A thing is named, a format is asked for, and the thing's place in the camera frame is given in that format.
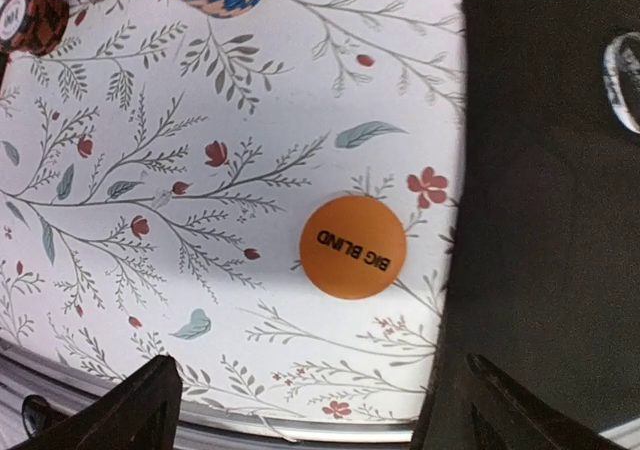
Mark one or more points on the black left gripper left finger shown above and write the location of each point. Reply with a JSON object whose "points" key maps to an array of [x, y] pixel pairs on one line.
{"points": [[142, 412]]}

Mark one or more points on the front aluminium rail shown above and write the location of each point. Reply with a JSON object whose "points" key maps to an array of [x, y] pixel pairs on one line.
{"points": [[315, 391]]}

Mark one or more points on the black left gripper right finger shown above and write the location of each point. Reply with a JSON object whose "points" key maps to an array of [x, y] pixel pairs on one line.
{"points": [[500, 413]]}

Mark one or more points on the black poker play mat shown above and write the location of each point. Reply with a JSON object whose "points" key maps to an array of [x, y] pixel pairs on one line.
{"points": [[546, 245]]}

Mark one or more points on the black dealer button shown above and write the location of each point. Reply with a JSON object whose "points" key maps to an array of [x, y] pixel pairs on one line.
{"points": [[620, 67]]}

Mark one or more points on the orange big blind button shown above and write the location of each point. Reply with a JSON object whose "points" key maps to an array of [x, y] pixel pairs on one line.
{"points": [[353, 247]]}

